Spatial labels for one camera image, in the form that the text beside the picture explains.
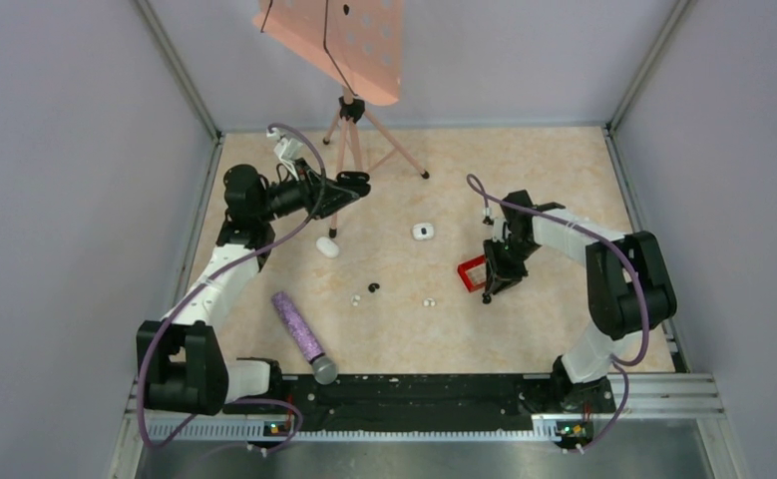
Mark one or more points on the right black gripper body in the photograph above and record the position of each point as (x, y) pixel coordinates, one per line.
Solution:
(511, 247)

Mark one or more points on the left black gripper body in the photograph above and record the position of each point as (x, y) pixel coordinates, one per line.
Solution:
(310, 193)

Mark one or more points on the red plastic block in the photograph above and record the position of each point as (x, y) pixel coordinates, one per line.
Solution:
(472, 273)

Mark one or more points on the white earbud charging case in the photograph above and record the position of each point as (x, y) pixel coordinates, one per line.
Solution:
(422, 232)

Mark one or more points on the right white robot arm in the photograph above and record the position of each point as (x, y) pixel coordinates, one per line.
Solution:
(629, 290)

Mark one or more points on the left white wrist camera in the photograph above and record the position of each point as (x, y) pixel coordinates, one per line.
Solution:
(286, 149)

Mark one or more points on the purple glitter microphone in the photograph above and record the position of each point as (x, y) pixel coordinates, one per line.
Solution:
(324, 368)

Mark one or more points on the pink music stand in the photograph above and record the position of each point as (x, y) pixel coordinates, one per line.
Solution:
(357, 43)

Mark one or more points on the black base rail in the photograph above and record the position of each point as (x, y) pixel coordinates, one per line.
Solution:
(428, 403)

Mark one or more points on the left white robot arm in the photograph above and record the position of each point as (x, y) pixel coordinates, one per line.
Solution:
(181, 365)

